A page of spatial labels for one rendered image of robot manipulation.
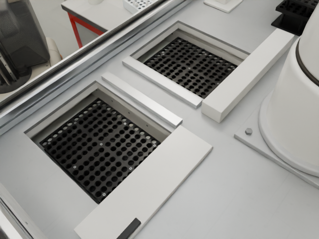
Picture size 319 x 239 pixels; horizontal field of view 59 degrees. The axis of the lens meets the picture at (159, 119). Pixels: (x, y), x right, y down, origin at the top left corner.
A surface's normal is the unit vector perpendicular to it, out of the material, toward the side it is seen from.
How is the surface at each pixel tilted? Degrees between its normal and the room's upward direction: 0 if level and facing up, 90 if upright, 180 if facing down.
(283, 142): 90
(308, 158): 90
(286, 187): 0
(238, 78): 0
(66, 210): 0
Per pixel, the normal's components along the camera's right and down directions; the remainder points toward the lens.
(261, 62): -0.04, -0.61
